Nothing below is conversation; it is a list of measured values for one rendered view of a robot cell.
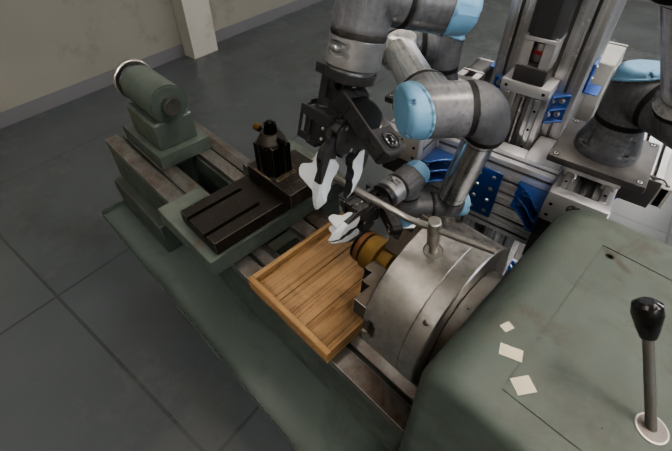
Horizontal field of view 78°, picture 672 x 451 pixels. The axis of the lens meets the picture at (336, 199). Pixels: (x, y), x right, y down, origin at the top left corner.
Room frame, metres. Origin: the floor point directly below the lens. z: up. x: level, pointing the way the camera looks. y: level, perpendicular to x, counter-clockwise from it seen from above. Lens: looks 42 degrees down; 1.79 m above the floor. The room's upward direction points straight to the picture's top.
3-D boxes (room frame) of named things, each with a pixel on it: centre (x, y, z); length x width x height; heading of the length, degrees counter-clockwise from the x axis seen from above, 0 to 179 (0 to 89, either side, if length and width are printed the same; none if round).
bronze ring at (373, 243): (0.60, -0.09, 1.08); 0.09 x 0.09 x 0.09; 45
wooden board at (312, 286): (0.69, 0.00, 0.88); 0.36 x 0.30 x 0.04; 135
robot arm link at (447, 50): (1.19, -0.30, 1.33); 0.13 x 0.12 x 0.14; 94
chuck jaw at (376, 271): (0.48, -0.08, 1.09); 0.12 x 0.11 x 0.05; 135
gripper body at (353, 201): (0.76, -0.08, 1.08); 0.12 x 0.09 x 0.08; 135
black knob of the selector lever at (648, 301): (0.26, -0.35, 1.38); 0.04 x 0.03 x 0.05; 45
